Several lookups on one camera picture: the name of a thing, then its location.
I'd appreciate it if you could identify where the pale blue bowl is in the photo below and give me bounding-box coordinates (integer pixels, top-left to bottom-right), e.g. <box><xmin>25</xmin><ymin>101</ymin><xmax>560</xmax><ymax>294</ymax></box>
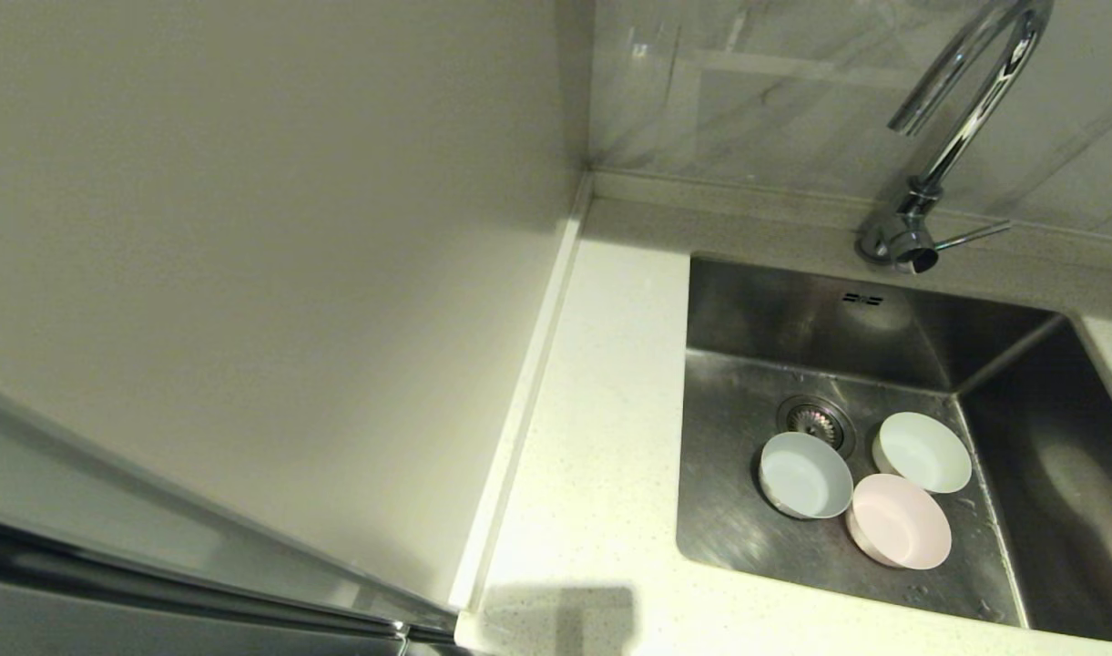
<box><xmin>758</xmin><ymin>431</ymin><xmax>854</xmax><ymax>520</ymax></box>

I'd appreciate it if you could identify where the chrome faucet lever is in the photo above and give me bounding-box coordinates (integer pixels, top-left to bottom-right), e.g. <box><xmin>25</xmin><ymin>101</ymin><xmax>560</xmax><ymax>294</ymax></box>
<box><xmin>893</xmin><ymin>219</ymin><xmax>1015</xmax><ymax>274</ymax></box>

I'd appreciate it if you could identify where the pale green bowl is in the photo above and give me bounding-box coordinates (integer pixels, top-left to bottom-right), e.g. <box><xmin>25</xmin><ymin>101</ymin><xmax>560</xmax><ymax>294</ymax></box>
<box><xmin>872</xmin><ymin>412</ymin><xmax>973</xmax><ymax>495</ymax></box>

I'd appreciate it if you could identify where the pale pink bowl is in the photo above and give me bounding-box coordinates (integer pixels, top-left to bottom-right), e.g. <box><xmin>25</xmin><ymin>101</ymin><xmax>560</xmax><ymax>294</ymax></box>
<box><xmin>845</xmin><ymin>473</ymin><xmax>954</xmax><ymax>571</ymax></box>

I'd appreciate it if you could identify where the stainless steel sink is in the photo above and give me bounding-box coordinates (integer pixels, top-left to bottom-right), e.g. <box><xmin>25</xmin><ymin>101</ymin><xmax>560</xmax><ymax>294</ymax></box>
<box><xmin>676</xmin><ymin>253</ymin><xmax>1112</xmax><ymax>644</ymax></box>

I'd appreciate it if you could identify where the round metal drain strainer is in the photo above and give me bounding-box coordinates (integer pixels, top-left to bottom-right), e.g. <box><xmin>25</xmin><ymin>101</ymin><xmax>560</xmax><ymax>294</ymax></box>
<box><xmin>777</xmin><ymin>394</ymin><xmax>857</xmax><ymax>456</ymax></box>

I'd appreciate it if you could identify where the chrome gooseneck faucet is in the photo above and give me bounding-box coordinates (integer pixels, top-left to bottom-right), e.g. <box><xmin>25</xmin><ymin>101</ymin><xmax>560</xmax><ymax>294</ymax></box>
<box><xmin>856</xmin><ymin>0</ymin><xmax>1057</xmax><ymax>274</ymax></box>

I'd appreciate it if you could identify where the stainless steel appliance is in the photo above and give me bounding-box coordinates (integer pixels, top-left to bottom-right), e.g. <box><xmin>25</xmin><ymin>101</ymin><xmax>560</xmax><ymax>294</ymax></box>
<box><xmin>0</xmin><ymin>378</ymin><xmax>460</xmax><ymax>656</ymax></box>

